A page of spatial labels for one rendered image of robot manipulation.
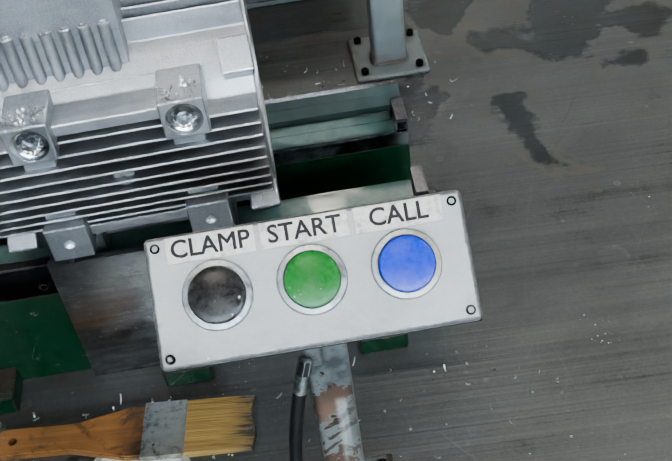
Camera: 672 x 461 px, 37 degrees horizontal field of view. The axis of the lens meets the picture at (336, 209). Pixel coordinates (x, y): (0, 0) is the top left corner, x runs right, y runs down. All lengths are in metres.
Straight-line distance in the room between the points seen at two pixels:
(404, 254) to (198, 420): 0.33
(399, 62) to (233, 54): 0.47
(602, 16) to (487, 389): 0.53
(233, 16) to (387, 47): 0.44
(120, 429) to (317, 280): 0.34
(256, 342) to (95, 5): 0.25
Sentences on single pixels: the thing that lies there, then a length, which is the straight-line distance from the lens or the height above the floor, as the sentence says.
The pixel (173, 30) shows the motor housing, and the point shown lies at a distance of 0.68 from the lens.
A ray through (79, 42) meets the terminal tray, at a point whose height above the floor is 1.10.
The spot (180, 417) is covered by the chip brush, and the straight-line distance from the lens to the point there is 0.80.
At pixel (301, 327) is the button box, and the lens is 0.52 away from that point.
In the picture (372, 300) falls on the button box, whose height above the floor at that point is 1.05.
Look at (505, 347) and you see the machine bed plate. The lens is 0.82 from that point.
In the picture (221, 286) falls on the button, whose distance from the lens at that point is 0.52.
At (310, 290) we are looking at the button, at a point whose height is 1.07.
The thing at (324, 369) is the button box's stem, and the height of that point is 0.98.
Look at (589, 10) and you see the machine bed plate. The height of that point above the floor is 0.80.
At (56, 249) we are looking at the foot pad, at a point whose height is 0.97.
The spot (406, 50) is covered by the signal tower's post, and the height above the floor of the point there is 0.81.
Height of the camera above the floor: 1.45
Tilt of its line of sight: 44 degrees down
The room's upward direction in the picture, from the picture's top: 8 degrees counter-clockwise
